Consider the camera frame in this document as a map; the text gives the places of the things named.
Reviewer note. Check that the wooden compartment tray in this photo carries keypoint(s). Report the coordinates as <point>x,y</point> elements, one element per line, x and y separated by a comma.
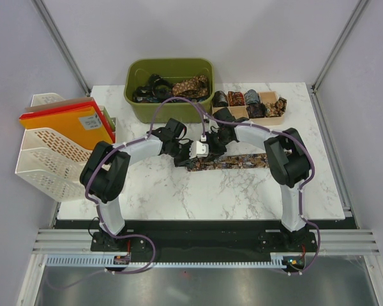
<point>240,111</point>

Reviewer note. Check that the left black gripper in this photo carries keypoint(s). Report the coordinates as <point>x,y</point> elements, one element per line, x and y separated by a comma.
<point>186,161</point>

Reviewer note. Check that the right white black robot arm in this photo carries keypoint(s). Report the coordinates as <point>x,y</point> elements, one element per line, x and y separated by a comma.
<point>289,162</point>

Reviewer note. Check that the red folder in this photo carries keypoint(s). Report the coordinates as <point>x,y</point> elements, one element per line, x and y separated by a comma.
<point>92,105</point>

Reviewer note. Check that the olive green plastic bin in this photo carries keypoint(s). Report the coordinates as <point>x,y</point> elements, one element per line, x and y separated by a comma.
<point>174,70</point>

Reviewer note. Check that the grey blue rolled tie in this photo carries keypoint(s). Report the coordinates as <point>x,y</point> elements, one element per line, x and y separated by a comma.
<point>251,97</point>

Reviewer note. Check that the black rolled tie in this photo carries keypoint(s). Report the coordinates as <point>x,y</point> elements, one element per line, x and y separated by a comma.
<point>220,100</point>

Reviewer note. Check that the aluminium rail frame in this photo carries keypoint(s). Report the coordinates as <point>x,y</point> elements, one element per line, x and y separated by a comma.
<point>333,242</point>

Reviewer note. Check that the red patterned rolled tie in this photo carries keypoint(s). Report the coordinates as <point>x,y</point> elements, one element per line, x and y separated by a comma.
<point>235,98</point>

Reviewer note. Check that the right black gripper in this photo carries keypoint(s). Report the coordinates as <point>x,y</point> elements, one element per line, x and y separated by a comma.
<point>214,152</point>

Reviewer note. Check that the black ties in bin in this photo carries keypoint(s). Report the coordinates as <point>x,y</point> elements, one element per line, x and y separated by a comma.
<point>156,90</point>

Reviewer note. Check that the orange folder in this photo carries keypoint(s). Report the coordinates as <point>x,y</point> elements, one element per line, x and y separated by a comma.
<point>86,138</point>

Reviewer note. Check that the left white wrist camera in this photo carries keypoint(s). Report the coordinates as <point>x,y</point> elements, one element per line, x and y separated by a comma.
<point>199,149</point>

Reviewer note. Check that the white slotted cable duct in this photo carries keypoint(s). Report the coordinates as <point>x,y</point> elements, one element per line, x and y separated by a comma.
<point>114,261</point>

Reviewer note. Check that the brown patterned loose tie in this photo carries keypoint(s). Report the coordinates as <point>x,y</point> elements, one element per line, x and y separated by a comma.
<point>276,109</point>

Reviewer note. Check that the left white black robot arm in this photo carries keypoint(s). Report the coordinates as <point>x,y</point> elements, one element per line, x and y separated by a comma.
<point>104,173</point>

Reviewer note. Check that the dark patterned rolled tie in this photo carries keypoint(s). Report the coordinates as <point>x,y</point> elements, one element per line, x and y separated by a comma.
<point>256,110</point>

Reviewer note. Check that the brown cat pattern tie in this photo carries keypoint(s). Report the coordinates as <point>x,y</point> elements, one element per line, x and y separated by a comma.
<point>236,162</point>

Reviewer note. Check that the right aluminium corner post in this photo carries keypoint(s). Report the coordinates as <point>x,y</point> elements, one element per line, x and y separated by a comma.
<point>339,44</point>

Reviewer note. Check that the white plastic file rack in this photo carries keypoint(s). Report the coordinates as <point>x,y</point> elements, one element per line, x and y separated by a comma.
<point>51,162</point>

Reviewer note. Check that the left aluminium corner post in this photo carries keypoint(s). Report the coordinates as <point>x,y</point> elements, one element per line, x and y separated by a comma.
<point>58,39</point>

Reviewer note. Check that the aluminium corner post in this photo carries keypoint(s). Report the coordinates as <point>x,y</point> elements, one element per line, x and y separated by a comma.
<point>58,39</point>
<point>339,44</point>

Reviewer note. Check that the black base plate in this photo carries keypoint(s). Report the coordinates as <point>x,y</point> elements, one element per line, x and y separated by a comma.
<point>205,240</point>

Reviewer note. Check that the brown patterned tie in bin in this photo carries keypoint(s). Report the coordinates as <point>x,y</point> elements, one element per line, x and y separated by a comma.
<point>196,87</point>

